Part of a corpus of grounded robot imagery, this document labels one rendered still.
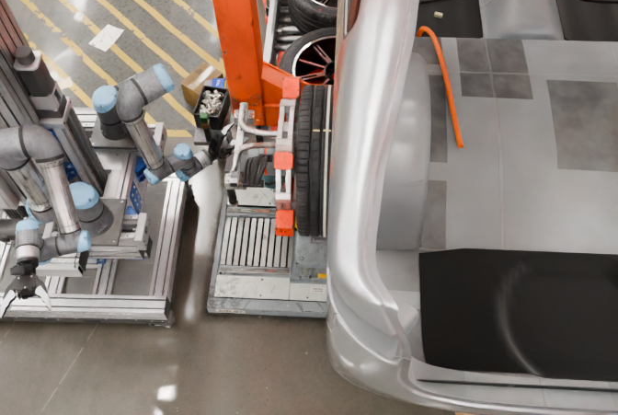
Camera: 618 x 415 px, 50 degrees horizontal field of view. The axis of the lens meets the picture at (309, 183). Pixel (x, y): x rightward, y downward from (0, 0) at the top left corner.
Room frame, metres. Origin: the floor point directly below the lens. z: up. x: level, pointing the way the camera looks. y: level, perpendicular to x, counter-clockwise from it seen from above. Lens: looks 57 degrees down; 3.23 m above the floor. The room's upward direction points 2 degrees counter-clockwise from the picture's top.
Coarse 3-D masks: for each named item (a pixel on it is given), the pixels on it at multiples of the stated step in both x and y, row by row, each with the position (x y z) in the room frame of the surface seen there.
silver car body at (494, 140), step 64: (384, 0) 1.54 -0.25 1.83; (448, 0) 2.67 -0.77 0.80; (512, 0) 2.49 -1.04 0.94; (576, 0) 2.63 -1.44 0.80; (384, 64) 1.32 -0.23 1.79; (448, 64) 2.00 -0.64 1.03; (512, 64) 1.99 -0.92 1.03; (576, 64) 1.98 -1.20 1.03; (384, 128) 1.13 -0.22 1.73; (448, 128) 1.64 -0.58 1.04; (512, 128) 1.63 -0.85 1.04; (576, 128) 1.62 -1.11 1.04; (384, 192) 1.26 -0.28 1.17; (448, 192) 1.37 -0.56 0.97; (512, 192) 1.36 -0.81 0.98; (576, 192) 1.35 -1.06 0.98; (384, 256) 1.13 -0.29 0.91; (448, 256) 1.12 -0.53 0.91; (512, 256) 1.11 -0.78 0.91; (576, 256) 1.11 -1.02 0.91; (384, 320) 0.62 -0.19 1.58; (448, 320) 0.86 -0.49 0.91; (512, 320) 0.87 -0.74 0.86; (576, 320) 0.86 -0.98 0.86; (384, 384) 0.56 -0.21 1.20; (448, 384) 0.56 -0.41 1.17; (512, 384) 0.55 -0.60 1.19; (576, 384) 0.55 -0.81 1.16
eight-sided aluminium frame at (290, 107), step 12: (288, 108) 1.72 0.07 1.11; (288, 120) 1.87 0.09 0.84; (288, 132) 1.59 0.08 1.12; (276, 144) 1.53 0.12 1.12; (288, 144) 1.53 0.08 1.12; (276, 180) 1.43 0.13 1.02; (288, 180) 1.43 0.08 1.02; (276, 192) 1.39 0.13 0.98; (288, 192) 1.39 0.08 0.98; (276, 204) 1.38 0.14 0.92; (288, 204) 1.37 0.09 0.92
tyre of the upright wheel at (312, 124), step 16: (304, 96) 1.74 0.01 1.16; (320, 96) 1.74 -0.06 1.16; (304, 112) 1.64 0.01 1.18; (320, 112) 1.64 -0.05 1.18; (304, 128) 1.57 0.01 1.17; (320, 128) 1.57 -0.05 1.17; (304, 144) 1.50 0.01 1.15; (320, 144) 1.50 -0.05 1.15; (304, 160) 1.45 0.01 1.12; (320, 160) 1.45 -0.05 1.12; (304, 176) 1.40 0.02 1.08; (320, 176) 1.40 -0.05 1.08; (304, 192) 1.36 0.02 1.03; (320, 192) 1.36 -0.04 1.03; (304, 208) 1.33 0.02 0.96; (320, 208) 1.33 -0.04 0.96; (304, 224) 1.31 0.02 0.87; (320, 224) 1.30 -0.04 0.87
